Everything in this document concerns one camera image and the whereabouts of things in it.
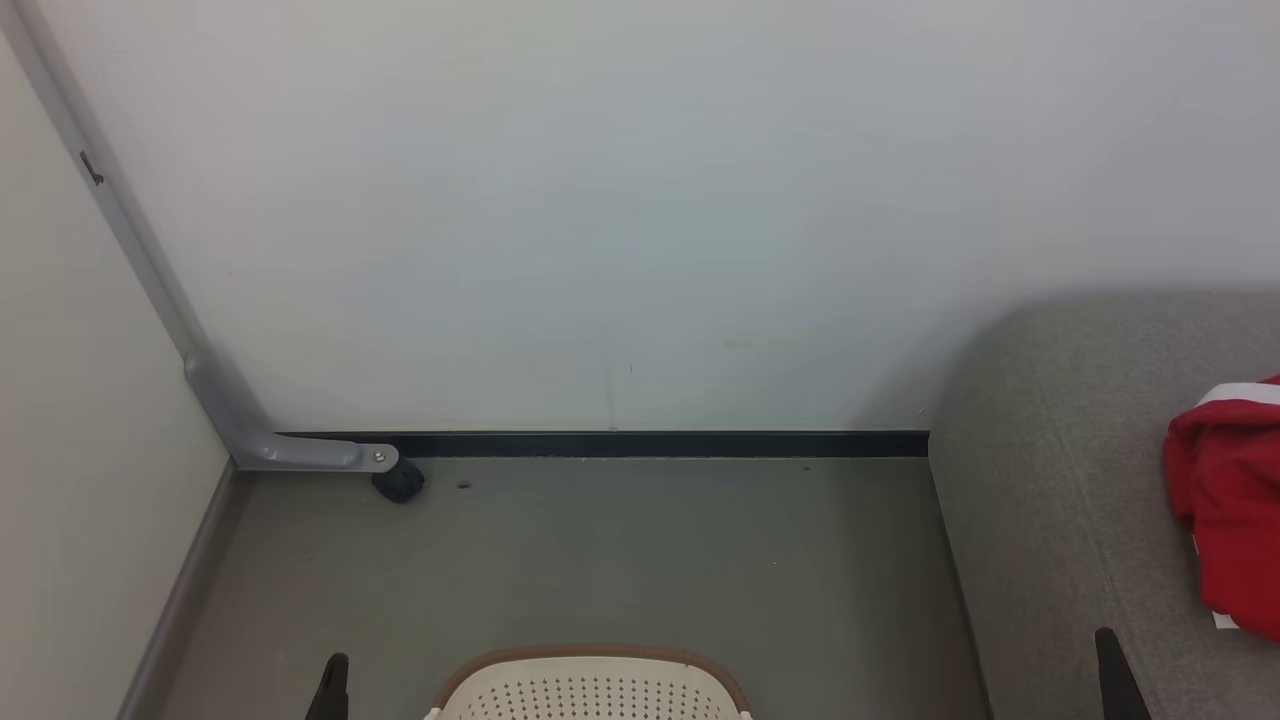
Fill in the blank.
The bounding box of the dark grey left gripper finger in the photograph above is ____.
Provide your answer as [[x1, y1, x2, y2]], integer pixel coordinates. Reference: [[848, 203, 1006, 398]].
[[305, 653, 351, 720]]

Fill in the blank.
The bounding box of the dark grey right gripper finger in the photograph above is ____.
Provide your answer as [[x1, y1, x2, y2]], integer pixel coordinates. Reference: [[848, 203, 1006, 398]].
[[1094, 627, 1153, 720]]

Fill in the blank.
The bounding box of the red garment with white band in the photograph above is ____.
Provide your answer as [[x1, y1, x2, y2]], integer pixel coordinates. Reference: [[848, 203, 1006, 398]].
[[1163, 375, 1280, 541]]

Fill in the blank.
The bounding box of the grey fabric sofa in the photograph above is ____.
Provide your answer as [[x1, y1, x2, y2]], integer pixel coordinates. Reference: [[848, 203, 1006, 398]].
[[928, 290, 1280, 720]]

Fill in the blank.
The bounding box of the black caster wheel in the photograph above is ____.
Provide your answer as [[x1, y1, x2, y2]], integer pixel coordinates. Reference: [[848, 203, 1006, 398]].
[[371, 460, 426, 504]]

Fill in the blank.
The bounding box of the cream perforated laundry basket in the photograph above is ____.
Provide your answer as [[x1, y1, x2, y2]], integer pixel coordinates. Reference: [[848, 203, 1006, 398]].
[[425, 645, 753, 720]]

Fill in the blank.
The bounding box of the grey wall skirting strip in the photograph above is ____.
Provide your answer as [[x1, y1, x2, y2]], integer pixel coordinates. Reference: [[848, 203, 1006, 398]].
[[115, 462, 241, 720]]

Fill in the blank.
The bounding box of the grey metal frame post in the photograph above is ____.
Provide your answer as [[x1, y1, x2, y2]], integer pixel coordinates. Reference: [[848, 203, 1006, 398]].
[[0, 0, 399, 473]]

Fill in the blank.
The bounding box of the black wall baseboard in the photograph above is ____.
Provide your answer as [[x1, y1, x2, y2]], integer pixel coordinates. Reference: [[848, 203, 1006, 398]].
[[275, 430, 931, 460]]

